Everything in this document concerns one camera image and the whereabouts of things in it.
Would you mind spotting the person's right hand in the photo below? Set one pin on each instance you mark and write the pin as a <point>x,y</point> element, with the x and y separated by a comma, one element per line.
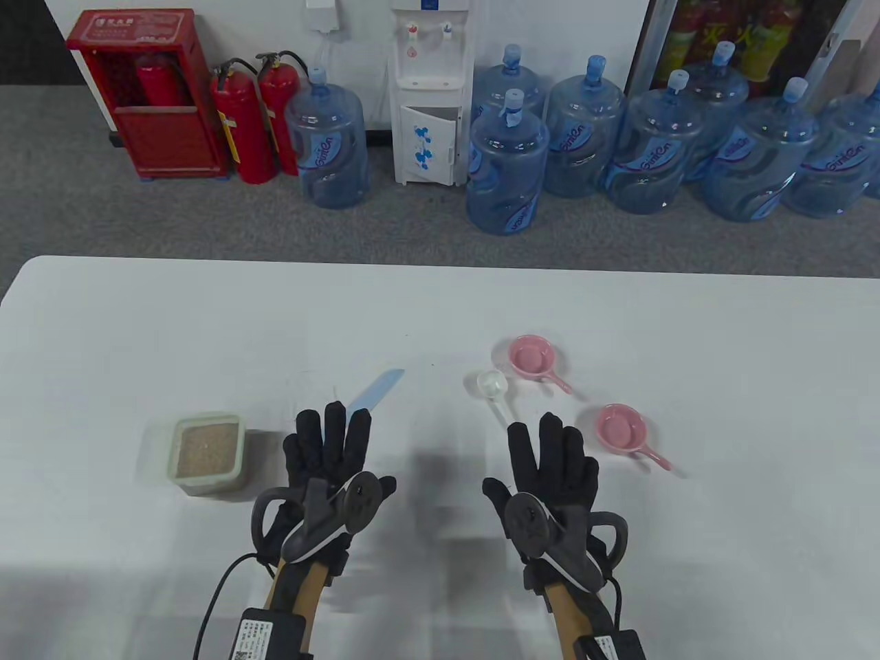
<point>557,460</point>

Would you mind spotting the person's left hand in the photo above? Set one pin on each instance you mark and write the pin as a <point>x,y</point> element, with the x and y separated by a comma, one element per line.
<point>323,447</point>

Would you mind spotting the light blue knife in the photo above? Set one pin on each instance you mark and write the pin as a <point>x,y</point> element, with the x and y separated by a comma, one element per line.
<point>378,390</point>

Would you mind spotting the white plastic coffee spoon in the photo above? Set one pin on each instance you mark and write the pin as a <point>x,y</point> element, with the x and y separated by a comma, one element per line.
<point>491,385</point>

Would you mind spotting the clear plastic food container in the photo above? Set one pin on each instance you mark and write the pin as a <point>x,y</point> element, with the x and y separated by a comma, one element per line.
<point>213,487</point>

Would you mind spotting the white sesame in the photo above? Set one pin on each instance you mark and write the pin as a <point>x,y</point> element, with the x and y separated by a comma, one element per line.
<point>206,454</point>

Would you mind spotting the clear green-rimmed container lid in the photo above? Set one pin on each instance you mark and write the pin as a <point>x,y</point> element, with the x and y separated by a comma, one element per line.
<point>173,447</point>

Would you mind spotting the person's right forearm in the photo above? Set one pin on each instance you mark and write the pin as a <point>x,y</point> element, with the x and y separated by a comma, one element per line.
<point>567,615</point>

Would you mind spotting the person's left forearm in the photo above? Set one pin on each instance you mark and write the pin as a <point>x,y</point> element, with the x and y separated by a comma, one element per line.
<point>292,588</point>

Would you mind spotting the row of blue water bottles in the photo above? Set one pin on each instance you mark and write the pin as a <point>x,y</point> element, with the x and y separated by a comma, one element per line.
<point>505,172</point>

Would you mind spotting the blue water jug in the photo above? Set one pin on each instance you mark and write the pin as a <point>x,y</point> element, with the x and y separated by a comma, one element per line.
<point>326,144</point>

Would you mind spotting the red fire extinguisher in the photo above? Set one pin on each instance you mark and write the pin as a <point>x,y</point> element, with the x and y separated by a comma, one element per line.
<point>157,82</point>
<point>278,96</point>
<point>244,130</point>

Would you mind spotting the red fire extinguisher cabinet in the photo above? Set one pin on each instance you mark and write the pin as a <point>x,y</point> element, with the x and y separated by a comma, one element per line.
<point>165,144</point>

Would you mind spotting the white water dispenser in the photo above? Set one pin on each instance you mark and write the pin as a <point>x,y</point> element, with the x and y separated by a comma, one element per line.
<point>430,69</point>

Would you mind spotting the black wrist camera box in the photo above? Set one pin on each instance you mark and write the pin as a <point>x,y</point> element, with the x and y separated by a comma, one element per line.
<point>615,646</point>
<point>254,636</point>

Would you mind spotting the white wall box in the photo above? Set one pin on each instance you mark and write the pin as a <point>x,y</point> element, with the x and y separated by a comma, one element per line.
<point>322,15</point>

